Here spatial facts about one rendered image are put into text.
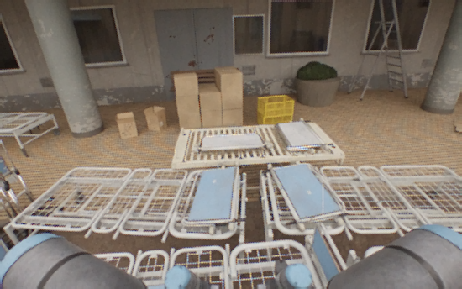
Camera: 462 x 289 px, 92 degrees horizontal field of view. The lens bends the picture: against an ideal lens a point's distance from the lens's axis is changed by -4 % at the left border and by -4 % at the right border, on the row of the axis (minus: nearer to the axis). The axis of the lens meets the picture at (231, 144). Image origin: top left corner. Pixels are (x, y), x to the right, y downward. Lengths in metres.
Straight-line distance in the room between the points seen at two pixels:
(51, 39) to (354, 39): 6.87
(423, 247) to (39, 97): 8.21
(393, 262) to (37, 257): 0.59
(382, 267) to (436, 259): 0.09
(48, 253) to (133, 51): 6.47
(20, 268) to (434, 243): 0.70
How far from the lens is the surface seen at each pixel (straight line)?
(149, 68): 6.80
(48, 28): 5.06
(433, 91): 6.81
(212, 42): 6.50
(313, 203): 2.08
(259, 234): 2.52
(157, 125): 4.90
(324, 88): 5.93
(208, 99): 4.28
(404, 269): 0.47
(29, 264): 0.54
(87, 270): 0.48
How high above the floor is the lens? 1.90
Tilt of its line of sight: 28 degrees down
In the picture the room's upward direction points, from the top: 2 degrees counter-clockwise
